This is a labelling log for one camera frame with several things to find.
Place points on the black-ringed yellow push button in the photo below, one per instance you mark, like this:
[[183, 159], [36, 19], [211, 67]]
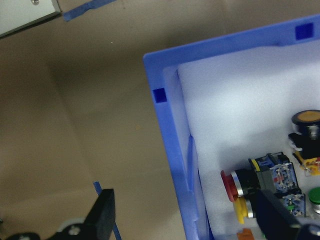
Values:
[[306, 130]]

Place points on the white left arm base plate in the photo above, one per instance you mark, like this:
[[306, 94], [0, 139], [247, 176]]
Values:
[[25, 15]]

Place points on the orange push button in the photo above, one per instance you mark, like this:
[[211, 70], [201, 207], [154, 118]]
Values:
[[244, 235]]

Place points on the green push button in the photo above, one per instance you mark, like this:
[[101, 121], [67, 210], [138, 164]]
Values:
[[315, 196]]

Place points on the yellow mushroom push button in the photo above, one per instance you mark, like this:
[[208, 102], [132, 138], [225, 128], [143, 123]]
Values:
[[240, 210]]

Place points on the blue bin with buttons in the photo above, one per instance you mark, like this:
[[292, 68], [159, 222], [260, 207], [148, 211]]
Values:
[[170, 140]]

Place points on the white foam pad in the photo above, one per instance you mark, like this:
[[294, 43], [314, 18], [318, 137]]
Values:
[[237, 105]]

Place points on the red mushroom push button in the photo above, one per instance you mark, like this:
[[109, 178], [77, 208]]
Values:
[[250, 180]]

